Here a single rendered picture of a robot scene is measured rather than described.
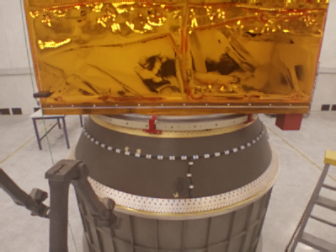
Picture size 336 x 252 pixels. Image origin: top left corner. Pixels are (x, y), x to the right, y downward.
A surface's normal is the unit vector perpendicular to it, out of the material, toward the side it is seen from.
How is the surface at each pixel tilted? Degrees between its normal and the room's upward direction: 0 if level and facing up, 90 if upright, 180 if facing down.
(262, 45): 87
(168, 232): 90
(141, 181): 62
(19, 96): 90
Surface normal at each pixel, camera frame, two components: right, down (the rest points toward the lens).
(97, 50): 0.04, 0.30
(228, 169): 0.35, -0.14
